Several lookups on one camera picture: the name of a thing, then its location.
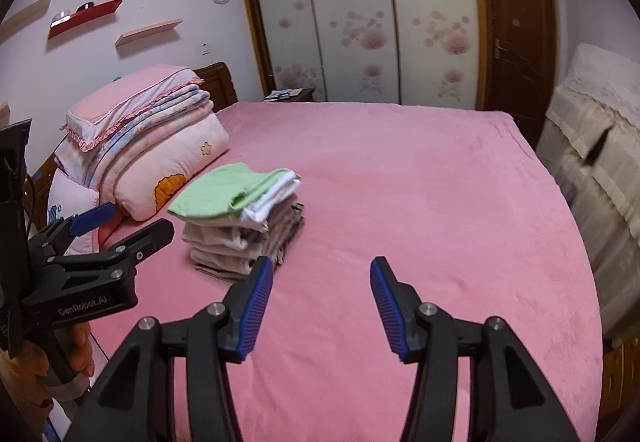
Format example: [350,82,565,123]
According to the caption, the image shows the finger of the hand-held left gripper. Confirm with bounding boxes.
[47,218,176,275]
[30,202,117,254]

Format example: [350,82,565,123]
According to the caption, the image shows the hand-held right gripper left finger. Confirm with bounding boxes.
[62,255,275,442]

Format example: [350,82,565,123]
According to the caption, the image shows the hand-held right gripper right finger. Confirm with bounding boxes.
[369,255,582,442]

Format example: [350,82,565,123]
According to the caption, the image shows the green t-shirt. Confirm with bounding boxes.
[166,162,292,224]

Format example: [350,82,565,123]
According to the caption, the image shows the stack of folded clothes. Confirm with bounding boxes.
[180,169,306,284]

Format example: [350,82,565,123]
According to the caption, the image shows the person's left hand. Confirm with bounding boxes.
[66,321,96,379]

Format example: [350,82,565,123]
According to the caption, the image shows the pink pillow with blue print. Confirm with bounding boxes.
[46,169,126,257]

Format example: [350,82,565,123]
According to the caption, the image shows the pink quilt with orange print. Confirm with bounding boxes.
[111,112,231,223]

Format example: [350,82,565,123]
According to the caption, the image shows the folded pastel blanket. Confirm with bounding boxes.
[54,87,216,188]

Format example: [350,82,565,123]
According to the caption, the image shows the pink bed blanket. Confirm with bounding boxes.
[90,101,607,442]

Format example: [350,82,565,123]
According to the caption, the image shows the pink frilled pillow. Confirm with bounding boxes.
[59,63,206,154]

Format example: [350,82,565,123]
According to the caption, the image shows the dark wooden headboard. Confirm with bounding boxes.
[192,62,240,113]

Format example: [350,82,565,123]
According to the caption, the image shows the wooden nightstand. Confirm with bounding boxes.
[262,87,317,104]

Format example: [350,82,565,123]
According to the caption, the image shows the wooden cabinet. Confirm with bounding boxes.
[597,332,640,429]

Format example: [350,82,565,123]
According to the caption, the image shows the floral sliding-door wardrobe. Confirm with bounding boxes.
[235,0,489,111]

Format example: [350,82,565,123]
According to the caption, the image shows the dark wooden door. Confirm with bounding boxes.
[475,0,559,129]

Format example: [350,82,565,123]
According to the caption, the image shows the light wooden wall shelf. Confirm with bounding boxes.
[0,0,54,44]
[114,19,184,48]

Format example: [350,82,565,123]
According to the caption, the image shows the red wall shelf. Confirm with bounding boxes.
[47,0,124,40]

